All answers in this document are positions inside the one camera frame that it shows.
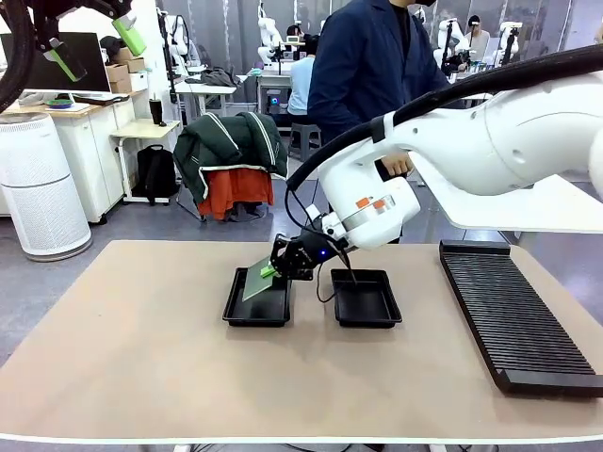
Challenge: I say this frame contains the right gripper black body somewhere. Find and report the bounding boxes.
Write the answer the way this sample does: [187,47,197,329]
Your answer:
[284,219,344,283]

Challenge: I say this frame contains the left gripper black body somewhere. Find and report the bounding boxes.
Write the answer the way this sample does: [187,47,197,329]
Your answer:
[27,0,136,51]

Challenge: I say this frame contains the green perforated circuit board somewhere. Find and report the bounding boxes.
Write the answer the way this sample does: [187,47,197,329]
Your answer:
[242,256,280,302]

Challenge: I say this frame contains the black plastic ESD tray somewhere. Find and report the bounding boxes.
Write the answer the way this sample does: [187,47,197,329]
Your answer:
[221,266,294,329]
[330,267,403,329]

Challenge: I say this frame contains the navy coat person right hand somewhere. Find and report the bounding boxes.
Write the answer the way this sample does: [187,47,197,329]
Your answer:
[381,156,416,178]

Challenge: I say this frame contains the black computer monitor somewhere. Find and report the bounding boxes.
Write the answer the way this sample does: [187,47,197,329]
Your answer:
[0,31,113,94]

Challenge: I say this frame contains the black keyboard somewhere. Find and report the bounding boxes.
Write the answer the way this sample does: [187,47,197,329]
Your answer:
[73,92,131,105]

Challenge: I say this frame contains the black tripod stand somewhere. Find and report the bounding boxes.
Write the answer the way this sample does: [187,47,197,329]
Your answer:
[158,8,179,105]

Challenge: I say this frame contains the orange cloth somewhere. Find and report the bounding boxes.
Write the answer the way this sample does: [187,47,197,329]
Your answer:
[197,167,275,221]

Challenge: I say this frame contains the black tumbler with straw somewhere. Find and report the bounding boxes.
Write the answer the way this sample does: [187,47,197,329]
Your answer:
[148,91,164,126]

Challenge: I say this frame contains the white background work table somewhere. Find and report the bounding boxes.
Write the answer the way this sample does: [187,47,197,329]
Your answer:
[173,74,239,124]

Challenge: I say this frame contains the small wood top table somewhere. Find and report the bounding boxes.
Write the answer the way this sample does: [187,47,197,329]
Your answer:
[110,119,183,204]

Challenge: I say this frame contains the white cabinet desk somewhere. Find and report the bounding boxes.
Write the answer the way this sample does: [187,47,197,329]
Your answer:
[0,89,142,225]

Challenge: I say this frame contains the grey clothing heap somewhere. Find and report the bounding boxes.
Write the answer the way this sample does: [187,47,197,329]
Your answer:
[200,67,242,89]

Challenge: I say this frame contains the grey plastic stool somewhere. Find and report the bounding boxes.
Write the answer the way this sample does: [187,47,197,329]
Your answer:
[287,122,324,163]

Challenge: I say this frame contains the dark green striped jacket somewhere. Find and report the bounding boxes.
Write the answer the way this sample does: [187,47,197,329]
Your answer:
[172,111,289,203]

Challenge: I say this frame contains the white cylindrical air purifier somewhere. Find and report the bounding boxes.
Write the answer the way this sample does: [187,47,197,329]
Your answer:
[0,112,93,263]

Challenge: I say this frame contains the black backpack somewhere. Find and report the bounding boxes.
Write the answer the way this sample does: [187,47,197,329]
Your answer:
[131,144,179,207]

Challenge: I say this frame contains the black computer case blue light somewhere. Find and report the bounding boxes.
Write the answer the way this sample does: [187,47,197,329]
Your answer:
[263,89,289,116]

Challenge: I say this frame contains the seated person light blue shirt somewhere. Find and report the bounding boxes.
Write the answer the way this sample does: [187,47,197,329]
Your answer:
[286,35,322,118]

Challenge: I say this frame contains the person in navy coat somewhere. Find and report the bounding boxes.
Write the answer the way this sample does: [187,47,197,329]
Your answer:
[306,0,465,244]

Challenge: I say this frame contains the black slotted board rack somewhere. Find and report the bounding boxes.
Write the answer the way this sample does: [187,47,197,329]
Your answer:
[438,238,603,399]

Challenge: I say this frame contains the background person black cap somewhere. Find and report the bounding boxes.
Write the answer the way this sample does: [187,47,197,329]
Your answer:
[464,14,489,56]

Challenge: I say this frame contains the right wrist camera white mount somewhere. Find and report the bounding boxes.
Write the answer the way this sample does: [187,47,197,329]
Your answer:
[319,212,350,239]

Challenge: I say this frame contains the left arm black cable sleeve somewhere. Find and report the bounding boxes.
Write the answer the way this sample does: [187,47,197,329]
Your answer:
[0,0,37,114]

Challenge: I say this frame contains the arm black cable sleeve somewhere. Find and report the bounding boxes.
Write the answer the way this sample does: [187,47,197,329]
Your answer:
[0,0,37,114]
[284,36,603,305]

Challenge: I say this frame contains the right arm black cable sleeve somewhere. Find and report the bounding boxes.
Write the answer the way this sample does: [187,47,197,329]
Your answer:
[284,36,603,305]

